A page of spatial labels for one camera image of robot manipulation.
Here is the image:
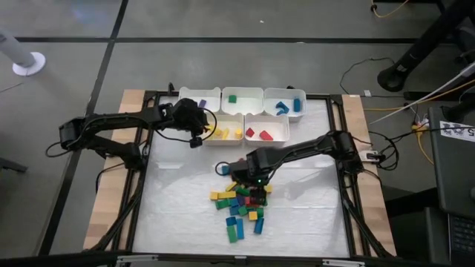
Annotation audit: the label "white connector box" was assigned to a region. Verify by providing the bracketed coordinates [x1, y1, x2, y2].
[358, 150, 381, 163]

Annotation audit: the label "white cable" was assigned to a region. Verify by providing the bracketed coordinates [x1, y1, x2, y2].
[369, 62, 475, 125]

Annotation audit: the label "black aluminium table frame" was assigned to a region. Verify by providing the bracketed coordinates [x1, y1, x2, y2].
[84, 82, 397, 260]

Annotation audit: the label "white plastic bin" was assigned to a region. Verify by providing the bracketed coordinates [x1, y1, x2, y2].
[243, 112, 290, 148]
[200, 112, 246, 147]
[263, 87, 308, 122]
[178, 87, 223, 121]
[221, 86, 266, 116]

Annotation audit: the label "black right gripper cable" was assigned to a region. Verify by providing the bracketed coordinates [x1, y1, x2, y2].
[214, 161, 232, 178]

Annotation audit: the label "grey pole white base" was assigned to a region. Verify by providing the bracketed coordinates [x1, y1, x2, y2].
[0, 24, 47, 78]

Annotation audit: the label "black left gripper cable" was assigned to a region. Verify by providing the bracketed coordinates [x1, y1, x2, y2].
[202, 108, 219, 141]

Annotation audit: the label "black floor cable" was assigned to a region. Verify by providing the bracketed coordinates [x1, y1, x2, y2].
[339, 57, 395, 96]

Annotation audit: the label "black computer case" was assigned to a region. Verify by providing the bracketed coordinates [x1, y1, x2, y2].
[427, 105, 475, 220]

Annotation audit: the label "white printed label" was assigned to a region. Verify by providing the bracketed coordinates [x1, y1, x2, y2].
[439, 120, 475, 144]

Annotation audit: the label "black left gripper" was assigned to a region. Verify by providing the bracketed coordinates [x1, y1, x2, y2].
[172, 97, 209, 148]

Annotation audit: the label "black keyboard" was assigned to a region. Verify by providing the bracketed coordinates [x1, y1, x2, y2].
[447, 213, 475, 267]

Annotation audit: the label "yellow floor cable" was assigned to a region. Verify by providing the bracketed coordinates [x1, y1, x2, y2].
[362, 79, 475, 112]
[370, 0, 410, 19]

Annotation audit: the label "black camera rig crossbar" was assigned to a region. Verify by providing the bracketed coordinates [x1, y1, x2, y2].
[0, 250, 475, 267]

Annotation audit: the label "yellow power cable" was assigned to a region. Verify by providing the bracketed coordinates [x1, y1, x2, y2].
[410, 124, 435, 166]

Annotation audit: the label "white table mat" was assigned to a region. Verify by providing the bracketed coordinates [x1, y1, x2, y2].
[131, 94, 352, 259]

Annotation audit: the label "black floor bracket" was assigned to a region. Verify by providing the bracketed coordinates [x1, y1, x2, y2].
[0, 157, 29, 174]

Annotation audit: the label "black floor stand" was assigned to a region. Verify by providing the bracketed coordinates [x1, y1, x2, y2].
[376, 0, 475, 93]

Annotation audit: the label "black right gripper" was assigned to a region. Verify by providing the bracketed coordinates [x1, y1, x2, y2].
[229, 147, 278, 207]

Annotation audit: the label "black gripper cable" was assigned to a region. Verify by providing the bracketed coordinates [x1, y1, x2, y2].
[214, 161, 232, 178]
[202, 108, 219, 141]

